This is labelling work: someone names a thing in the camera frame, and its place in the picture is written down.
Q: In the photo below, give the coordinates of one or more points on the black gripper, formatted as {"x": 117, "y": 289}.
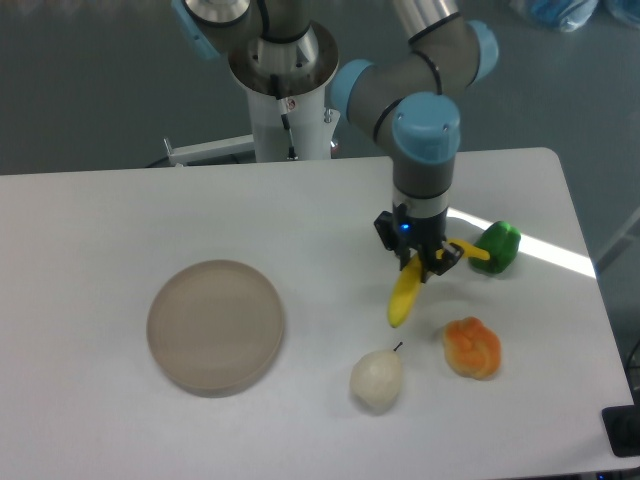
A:
{"x": 418, "y": 224}

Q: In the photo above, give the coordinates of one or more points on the yellow banana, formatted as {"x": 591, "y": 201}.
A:
{"x": 408, "y": 284}

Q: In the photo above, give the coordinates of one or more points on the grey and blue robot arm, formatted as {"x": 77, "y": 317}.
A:
{"x": 406, "y": 109}

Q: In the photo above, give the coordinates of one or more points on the green bell pepper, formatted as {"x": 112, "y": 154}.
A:
{"x": 501, "y": 240}

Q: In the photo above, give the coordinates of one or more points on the orange knotted bread roll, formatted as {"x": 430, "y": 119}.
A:
{"x": 471, "y": 348}

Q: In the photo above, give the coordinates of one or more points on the white pear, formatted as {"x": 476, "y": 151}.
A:
{"x": 377, "y": 378}

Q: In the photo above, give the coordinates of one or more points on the beige round plate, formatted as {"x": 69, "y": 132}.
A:
{"x": 215, "y": 328}

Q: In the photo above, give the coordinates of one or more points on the blue plastic bag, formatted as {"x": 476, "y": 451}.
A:
{"x": 558, "y": 15}
{"x": 625, "y": 11}

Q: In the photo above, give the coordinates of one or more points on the black device at table edge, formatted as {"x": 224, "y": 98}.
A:
{"x": 622, "y": 428}

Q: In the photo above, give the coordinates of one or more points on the white pedestal base bar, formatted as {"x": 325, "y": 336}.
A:
{"x": 213, "y": 150}

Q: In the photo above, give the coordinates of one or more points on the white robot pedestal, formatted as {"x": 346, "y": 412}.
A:
{"x": 285, "y": 85}

